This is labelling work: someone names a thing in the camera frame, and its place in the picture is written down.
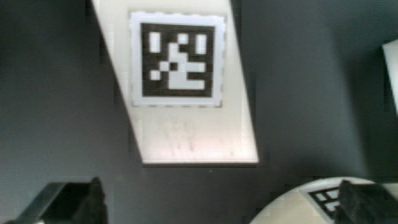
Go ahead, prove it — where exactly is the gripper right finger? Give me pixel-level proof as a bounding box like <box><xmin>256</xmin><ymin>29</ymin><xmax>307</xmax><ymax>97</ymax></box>
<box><xmin>332</xmin><ymin>180</ymin><xmax>398</xmax><ymax>224</ymax></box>

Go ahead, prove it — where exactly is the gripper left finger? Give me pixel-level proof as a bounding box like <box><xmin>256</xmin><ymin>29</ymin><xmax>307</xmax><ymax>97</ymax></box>
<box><xmin>16</xmin><ymin>177</ymin><xmax>108</xmax><ymax>224</ymax></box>

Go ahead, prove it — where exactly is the white round stool seat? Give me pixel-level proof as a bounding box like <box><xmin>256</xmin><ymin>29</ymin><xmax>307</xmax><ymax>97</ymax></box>
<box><xmin>247</xmin><ymin>176</ymin><xmax>398</xmax><ymax>224</ymax></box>

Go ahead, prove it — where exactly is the white stool leg middle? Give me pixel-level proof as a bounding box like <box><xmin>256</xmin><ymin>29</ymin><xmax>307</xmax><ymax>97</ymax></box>
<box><xmin>90</xmin><ymin>0</ymin><xmax>259</xmax><ymax>165</ymax></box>

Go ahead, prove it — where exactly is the white stool leg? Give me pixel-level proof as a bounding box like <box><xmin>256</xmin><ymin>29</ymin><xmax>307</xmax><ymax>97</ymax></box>
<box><xmin>90</xmin><ymin>0</ymin><xmax>259</xmax><ymax>165</ymax></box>
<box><xmin>382</xmin><ymin>39</ymin><xmax>398</xmax><ymax>113</ymax></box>

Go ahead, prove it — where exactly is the white stool leg left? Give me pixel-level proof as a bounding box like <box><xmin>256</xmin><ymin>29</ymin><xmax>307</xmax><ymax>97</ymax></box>
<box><xmin>382</xmin><ymin>39</ymin><xmax>398</xmax><ymax>113</ymax></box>

